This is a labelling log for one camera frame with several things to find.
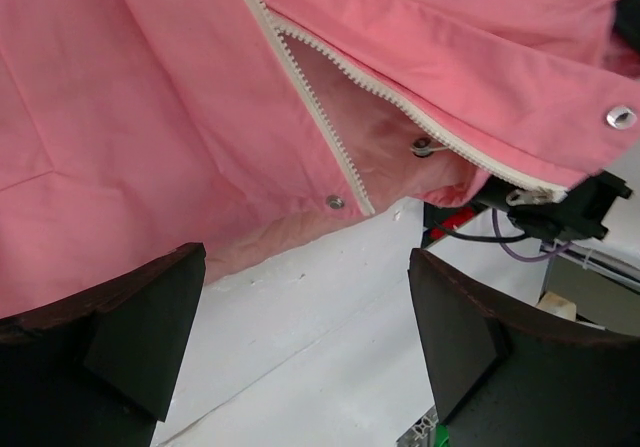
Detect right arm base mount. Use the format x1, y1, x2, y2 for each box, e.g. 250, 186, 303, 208
423, 171, 633, 246

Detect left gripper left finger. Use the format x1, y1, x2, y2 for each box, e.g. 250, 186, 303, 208
1, 243, 205, 446

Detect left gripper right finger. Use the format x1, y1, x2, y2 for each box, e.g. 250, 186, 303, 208
408, 249, 639, 446

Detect white foil tape patch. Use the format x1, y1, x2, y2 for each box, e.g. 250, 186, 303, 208
149, 201, 551, 447

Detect pink hooded zip jacket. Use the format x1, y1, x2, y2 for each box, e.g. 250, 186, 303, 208
1, 0, 639, 314

